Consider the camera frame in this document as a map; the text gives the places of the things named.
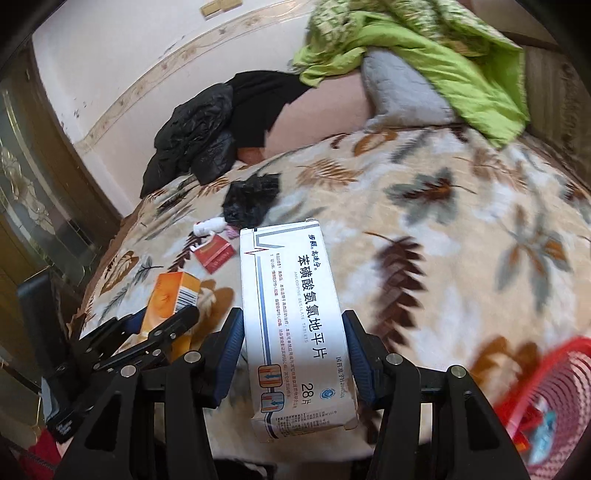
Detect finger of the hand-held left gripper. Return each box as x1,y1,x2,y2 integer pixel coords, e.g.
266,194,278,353
92,305,200,372
69,314,148,366

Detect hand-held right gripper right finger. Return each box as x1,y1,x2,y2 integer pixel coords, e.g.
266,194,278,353
341,310,532,480

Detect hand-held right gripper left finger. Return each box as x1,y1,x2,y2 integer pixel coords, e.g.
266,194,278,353
53,307,245,480

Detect orange box with barcode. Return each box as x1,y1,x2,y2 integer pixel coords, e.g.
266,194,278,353
140,271,202,365

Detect white medicine box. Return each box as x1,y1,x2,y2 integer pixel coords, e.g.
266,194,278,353
239,220,360,445

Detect red cigarette box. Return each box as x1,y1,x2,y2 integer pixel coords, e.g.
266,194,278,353
194,233,235,274

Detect small white bottle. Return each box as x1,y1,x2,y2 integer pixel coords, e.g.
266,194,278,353
193,219,228,237

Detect black plastic bag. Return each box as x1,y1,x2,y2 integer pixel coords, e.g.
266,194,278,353
222,173,282,228

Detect red plastic mesh basket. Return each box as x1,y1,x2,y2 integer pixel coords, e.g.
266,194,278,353
496,337,591,480

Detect red cloth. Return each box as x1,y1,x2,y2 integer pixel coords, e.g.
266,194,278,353
28,429,65,480

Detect black panel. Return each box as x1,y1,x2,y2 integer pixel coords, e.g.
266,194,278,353
17,270,70,370

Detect leaf printed blanket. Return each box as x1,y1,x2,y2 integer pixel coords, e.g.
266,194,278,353
69,124,591,462

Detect ornate glass door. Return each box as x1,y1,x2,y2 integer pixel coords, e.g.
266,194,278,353
0,41,123,324

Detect black puffer jacket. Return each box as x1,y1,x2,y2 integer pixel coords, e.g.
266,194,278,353
140,82,238,198

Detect black cloth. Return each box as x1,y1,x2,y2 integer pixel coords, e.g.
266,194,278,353
226,71,310,162

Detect grey quilted pillow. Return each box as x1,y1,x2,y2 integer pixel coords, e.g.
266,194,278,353
360,48,458,132

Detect green patterned quilt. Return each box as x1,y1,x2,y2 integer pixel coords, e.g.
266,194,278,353
292,0,531,148

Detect striped sofa cushion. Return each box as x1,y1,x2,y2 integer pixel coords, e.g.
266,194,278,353
524,46,591,153

